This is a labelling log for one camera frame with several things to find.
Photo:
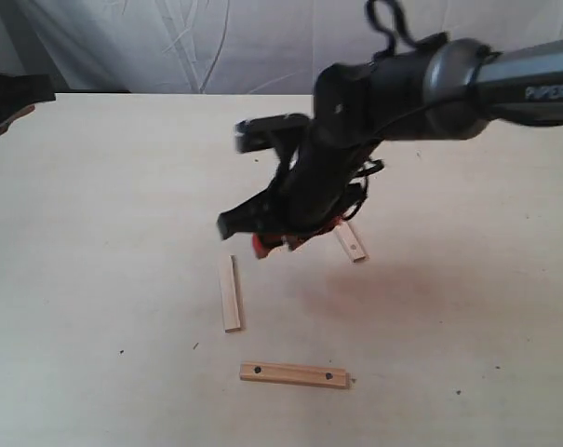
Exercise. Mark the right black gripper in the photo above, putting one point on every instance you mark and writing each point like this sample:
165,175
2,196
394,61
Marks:
312,188

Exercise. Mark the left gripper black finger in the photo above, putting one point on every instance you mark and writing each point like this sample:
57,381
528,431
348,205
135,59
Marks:
19,94

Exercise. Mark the wood strip with dots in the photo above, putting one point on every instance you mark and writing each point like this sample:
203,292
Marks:
294,374
350,242

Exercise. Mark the plain wood strip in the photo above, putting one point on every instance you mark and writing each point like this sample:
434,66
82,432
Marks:
229,294

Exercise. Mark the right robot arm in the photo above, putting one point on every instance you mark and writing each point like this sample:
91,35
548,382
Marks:
445,92

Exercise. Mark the white backdrop cloth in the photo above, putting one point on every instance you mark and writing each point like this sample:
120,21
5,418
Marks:
189,47

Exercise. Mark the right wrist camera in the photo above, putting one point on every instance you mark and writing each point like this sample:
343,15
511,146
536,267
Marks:
254,135

